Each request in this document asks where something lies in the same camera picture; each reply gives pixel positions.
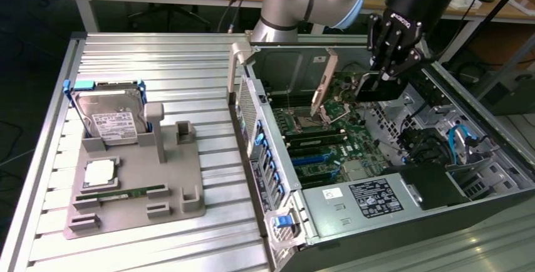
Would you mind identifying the hard disk with blue caddy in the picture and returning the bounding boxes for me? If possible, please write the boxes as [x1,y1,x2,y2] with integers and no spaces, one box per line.
[62,77,151,147]

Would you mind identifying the black computer tower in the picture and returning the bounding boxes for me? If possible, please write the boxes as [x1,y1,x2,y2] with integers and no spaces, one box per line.
[477,71,535,117]

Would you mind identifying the black air shroud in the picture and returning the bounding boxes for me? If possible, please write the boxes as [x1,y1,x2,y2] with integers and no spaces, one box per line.
[399,162,474,211]

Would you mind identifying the blue disk wire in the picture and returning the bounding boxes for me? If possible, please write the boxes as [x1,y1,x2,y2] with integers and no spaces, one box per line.
[447,120,473,166]

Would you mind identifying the metal socket cover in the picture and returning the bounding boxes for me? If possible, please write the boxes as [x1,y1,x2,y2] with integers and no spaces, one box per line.
[319,96,352,125]

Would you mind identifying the open PC case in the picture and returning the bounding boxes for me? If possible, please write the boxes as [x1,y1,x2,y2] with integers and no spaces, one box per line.
[227,38,535,272]

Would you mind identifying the silver CPU chip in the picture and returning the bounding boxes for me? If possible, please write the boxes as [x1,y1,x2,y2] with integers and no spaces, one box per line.
[83,160,118,188]

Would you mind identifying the grey printed parts rack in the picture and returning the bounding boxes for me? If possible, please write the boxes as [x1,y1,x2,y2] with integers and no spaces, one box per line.
[62,102,208,241]

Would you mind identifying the grey printed corner clamp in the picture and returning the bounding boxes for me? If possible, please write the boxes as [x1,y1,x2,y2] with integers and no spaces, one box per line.
[227,41,256,95]

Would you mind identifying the black graphics card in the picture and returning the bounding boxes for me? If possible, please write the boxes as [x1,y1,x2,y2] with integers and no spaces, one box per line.
[311,48,410,118]

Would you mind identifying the silver disk bay cage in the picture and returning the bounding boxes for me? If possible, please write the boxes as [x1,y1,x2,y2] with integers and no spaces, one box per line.
[363,77,427,135]

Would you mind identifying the green motherboard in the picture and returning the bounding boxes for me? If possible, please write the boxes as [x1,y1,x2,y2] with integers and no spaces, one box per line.
[270,88,393,190]

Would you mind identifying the CPU socket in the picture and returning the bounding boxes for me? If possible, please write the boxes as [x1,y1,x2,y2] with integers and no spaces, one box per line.
[290,107,323,131]

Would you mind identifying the grey power supply unit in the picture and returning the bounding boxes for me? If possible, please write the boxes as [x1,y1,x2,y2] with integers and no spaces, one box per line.
[300,171,425,239]

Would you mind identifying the wooden desk with clutter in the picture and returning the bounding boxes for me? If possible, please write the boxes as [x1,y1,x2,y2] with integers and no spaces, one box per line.
[362,0,535,63]

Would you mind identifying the blue expansion slot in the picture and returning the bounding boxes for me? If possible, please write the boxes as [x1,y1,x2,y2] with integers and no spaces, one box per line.
[290,154,332,167]

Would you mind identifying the black RAM stick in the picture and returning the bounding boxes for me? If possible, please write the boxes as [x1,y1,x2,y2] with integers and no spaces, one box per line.
[286,133,347,148]

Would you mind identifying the black slanted pole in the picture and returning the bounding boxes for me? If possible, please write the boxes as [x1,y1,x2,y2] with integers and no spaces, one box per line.
[437,0,530,63]

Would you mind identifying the blue slot retainer clips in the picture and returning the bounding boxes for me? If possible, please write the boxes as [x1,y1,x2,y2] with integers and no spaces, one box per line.
[252,120,290,201]

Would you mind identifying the blue case latch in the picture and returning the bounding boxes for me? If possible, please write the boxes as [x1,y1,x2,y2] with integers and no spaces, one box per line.
[271,214,292,229]

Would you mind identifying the green RAM stick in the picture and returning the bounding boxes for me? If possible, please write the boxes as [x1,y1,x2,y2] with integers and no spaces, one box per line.
[78,189,164,201]

